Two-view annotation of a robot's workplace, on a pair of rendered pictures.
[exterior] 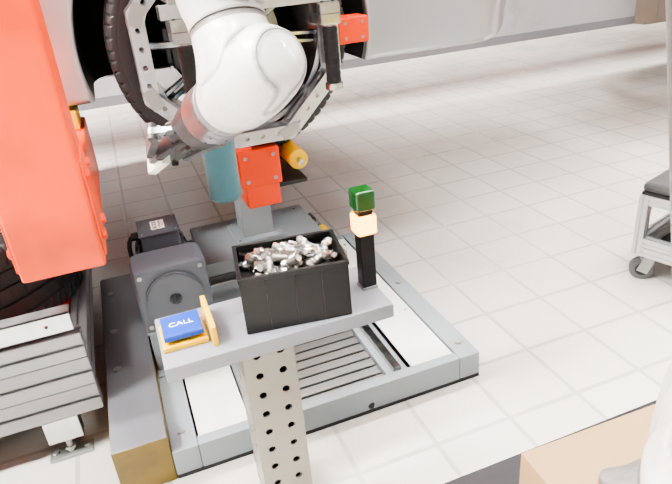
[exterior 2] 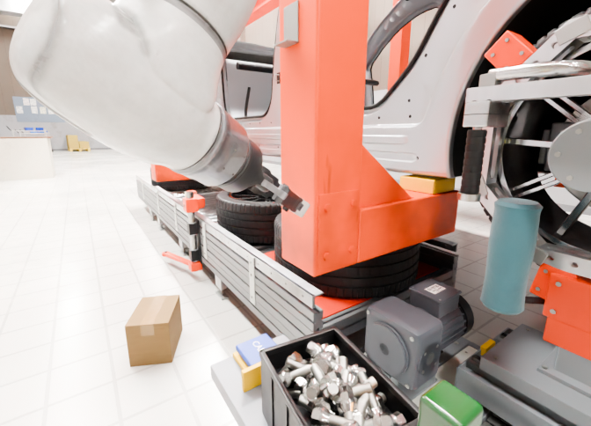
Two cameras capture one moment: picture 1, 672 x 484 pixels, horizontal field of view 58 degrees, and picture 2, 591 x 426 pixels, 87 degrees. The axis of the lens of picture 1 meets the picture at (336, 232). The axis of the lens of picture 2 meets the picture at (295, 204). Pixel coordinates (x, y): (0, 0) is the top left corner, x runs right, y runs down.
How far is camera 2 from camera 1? 89 cm
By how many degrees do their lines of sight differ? 70
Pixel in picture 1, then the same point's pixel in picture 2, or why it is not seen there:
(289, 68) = (13, 47)
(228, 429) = not seen: outside the picture
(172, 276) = (386, 329)
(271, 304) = (273, 408)
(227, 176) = (499, 284)
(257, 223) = (578, 367)
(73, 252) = (302, 255)
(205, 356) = (226, 387)
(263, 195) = (568, 337)
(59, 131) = (311, 167)
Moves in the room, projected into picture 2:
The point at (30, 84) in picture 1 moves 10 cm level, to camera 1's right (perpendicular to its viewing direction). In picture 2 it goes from (305, 130) to (319, 130)
